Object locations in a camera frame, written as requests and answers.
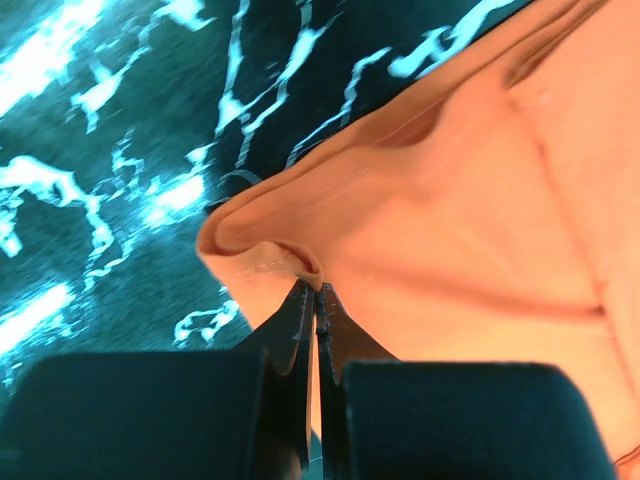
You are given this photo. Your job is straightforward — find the orange t-shirt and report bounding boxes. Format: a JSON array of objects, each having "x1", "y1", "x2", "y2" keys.
[{"x1": 197, "y1": 1, "x2": 639, "y2": 479}]

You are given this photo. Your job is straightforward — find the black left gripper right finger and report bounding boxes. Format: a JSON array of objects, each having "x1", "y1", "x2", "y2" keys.
[{"x1": 316, "y1": 285, "x2": 616, "y2": 479}]

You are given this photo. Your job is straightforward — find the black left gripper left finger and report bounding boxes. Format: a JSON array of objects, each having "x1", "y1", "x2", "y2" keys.
[{"x1": 1, "y1": 281, "x2": 315, "y2": 479}]

